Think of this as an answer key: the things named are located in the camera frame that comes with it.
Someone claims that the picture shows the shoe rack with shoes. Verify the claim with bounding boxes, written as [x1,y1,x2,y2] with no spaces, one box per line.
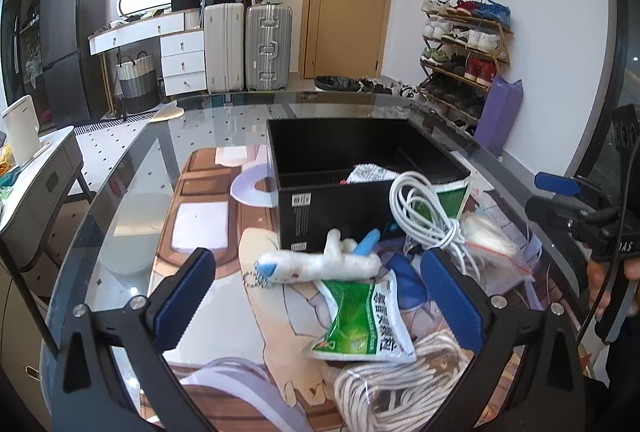
[418,0,513,135]

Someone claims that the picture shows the white trash bin black liner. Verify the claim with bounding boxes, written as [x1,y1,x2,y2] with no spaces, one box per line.
[314,76,360,93]

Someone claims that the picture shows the shoes on floor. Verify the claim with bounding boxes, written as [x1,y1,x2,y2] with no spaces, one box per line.
[358,78,420,100]

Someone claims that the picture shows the grey side cabinet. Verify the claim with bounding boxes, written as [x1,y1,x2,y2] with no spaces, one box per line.
[1,126,93,272]

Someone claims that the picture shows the purple bag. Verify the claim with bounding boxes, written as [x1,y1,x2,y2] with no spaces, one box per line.
[474,74,524,157]

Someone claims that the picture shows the anime print table mat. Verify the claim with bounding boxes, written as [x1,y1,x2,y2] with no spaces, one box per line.
[150,145,568,431]

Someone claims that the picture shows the small clear bag white item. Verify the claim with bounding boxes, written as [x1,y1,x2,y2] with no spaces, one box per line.
[459,212,534,280]

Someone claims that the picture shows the person's right hand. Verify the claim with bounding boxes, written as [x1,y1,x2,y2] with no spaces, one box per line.
[584,255,640,321]

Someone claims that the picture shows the white hard suitcase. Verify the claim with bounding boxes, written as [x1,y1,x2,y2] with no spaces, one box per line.
[203,3,245,94]

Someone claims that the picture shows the black storage box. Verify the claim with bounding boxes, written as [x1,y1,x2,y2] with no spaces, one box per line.
[267,118,470,252]

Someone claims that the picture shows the white cable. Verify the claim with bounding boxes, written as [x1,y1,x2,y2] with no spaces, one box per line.
[388,170,482,280]

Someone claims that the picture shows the silver hard suitcase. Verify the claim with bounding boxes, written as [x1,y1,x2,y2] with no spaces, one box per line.
[244,4,293,91]

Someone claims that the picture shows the white dressing desk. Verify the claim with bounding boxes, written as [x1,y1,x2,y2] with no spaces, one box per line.
[88,10,206,96]

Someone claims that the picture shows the bagged white rope bundle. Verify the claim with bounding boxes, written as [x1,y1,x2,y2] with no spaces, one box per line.
[324,330,482,432]

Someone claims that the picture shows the woven laundry basket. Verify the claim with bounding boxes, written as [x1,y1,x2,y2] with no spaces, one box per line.
[116,51,160,114]

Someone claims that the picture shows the green white snack packet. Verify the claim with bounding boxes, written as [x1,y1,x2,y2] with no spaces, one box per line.
[307,270,416,364]

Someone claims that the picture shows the white plush toy keychain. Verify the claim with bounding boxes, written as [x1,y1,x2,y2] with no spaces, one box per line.
[243,228,382,288]

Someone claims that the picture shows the black refrigerator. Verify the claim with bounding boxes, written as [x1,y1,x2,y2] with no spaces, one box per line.
[39,0,107,129]

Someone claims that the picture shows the white foam wrap packet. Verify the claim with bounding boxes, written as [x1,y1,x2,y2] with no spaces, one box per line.
[345,163,398,184]

